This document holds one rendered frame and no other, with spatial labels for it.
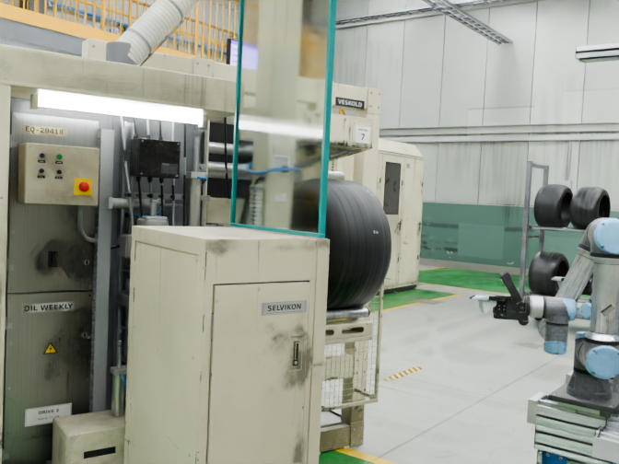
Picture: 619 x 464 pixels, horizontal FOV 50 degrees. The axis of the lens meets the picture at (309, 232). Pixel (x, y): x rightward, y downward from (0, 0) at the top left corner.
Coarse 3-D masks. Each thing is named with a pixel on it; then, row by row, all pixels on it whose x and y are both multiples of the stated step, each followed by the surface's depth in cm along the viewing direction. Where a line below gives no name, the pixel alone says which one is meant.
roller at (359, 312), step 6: (330, 312) 274; (336, 312) 276; (342, 312) 277; (348, 312) 279; (354, 312) 281; (360, 312) 283; (366, 312) 285; (330, 318) 274; (336, 318) 276; (342, 318) 278; (348, 318) 280; (354, 318) 282
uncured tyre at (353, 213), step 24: (336, 192) 270; (360, 192) 277; (336, 216) 264; (360, 216) 267; (384, 216) 275; (336, 240) 262; (360, 240) 264; (384, 240) 271; (336, 264) 263; (360, 264) 265; (384, 264) 272; (336, 288) 266; (360, 288) 271
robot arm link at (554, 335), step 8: (544, 328) 234; (552, 328) 226; (560, 328) 225; (544, 336) 230; (552, 336) 226; (560, 336) 226; (544, 344) 229; (552, 344) 227; (560, 344) 226; (552, 352) 227; (560, 352) 226
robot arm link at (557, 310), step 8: (544, 296) 230; (544, 304) 226; (552, 304) 226; (560, 304) 226; (568, 304) 225; (576, 304) 226; (544, 312) 226; (552, 312) 226; (560, 312) 225; (568, 312) 224; (576, 312) 225; (552, 320) 226; (560, 320) 225; (568, 320) 227
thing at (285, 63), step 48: (240, 0) 231; (288, 0) 206; (336, 0) 188; (240, 48) 232; (288, 48) 206; (240, 96) 231; (288, 96) 206; (240, 144) 231; (288, 144) 206; (240, 192) 231; (288, 192) 205
